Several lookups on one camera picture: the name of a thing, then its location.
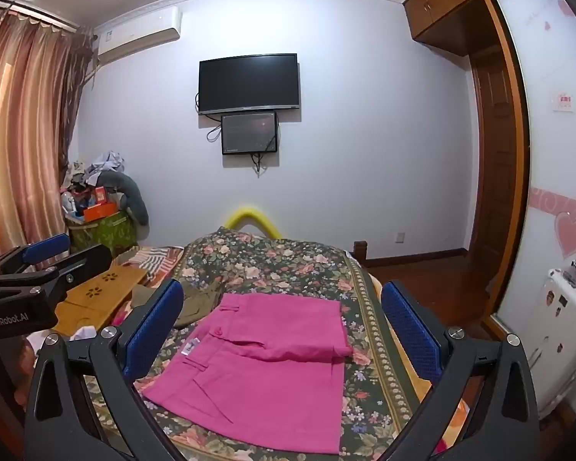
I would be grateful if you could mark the pink pants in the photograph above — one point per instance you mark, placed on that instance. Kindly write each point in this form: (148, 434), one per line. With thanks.
(269, 374)

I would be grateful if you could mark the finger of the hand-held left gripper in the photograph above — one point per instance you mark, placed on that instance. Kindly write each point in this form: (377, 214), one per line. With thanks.
(48, 248)
(84, 261)

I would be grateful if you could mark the white air conditioner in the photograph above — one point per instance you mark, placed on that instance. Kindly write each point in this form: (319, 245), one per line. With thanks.
(134, 33)

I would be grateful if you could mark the orange box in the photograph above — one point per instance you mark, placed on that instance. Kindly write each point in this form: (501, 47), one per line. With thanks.
(100, 211)

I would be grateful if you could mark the pile of clothes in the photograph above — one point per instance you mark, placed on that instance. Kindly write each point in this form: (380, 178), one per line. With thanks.
(103, 163)

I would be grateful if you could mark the wooden lap desk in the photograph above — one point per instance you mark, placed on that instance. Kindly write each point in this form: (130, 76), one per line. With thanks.
(89, 300)

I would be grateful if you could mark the wooden bedpost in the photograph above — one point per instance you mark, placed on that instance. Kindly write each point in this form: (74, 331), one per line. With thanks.
(359, 251)

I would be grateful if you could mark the black wall television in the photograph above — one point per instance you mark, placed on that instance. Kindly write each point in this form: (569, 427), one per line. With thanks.
(249, 81)

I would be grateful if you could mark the pink striped curtain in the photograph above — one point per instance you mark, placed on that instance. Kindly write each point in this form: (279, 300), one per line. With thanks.
(24, 129)

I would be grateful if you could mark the small black framed screen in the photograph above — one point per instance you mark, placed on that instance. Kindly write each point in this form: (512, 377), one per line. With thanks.
(249, 132)

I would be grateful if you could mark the brown wooden door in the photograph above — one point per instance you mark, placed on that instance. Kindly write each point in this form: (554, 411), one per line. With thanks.
(494, 177)

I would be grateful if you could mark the small red box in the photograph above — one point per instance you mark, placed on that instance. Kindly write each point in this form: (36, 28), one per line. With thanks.
(99, 197)

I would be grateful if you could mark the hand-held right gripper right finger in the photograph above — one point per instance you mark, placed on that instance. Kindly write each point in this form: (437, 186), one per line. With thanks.
(413, 329)

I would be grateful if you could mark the striped cloth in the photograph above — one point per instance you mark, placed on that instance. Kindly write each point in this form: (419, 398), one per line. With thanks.
(153, 259)

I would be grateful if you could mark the wooden overhead cabinet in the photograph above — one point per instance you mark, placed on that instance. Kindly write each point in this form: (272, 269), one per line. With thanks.
(453, 9)

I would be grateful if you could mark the floral blanket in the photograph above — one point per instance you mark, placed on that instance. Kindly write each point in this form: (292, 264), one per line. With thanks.
(288, 269)

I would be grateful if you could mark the white heart-print wardrobe door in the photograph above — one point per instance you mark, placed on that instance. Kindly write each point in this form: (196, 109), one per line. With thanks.
(552, 177)

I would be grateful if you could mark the white wall socket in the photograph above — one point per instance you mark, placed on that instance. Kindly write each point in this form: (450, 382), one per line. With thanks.
(400, 237)

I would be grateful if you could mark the grey plush pillow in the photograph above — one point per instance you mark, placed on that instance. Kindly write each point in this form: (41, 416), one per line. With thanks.
(129, 197)

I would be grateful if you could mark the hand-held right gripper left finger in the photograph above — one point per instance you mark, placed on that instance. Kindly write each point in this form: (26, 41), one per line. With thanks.
(154, 326)

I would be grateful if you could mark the olive green pants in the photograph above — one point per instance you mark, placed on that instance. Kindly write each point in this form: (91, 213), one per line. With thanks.
(197, 307)

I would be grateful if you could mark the green patterned bag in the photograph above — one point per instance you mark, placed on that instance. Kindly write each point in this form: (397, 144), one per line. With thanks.
(103, 235)

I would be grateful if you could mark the white suitcase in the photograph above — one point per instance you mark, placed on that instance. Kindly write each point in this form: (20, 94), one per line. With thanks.
(564, 336)

